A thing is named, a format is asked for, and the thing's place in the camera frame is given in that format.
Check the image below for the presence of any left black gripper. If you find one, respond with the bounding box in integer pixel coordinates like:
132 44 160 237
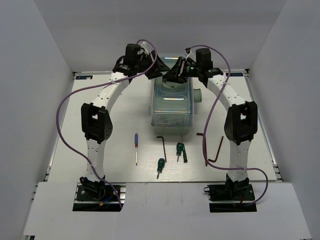
135 49 170 79

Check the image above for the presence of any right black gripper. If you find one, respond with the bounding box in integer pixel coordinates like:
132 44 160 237
162 56 201 84

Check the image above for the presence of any green plastic toolbox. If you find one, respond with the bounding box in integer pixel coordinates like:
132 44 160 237
147 53 203 136

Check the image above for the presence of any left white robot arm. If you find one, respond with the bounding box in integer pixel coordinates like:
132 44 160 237
80 43 169 200

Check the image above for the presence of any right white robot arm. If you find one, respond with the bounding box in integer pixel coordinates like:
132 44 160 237
164 47 258 200

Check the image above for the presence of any large hex key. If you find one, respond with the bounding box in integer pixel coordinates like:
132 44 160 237
196 132 208 167

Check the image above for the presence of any long hex key left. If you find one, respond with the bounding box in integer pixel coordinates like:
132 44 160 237
156 136 167 163

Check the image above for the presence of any green stubby screwdriver upper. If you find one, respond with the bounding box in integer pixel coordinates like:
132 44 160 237
176 142 184 162

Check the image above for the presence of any green stubby screwdriver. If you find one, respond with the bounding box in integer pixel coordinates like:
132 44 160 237
156 158 166 179
176 142 184 162

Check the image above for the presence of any blue red precision screwdriver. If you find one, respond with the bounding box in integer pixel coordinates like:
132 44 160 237
134 133 139 166

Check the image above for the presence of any dark green slim screwdriver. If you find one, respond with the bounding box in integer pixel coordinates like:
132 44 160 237
181 136 188 163

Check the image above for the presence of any green stubby screwdriver lower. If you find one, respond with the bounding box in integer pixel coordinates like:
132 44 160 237
156 158 166 179

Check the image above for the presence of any angled hex key right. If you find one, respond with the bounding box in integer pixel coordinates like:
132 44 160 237
208 136 224 163

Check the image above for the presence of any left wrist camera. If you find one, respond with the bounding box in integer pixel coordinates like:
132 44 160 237
139 41 154 56

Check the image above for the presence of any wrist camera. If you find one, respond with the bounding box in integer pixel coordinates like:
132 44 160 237
139 41 154 56
184 47 195 61

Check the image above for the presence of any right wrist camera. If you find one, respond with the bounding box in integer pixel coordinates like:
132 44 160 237
184 47 195 61

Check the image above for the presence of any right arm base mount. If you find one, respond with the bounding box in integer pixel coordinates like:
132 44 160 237
203 184 257 213

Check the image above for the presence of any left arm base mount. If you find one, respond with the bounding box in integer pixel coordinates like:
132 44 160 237
72 183 122 212

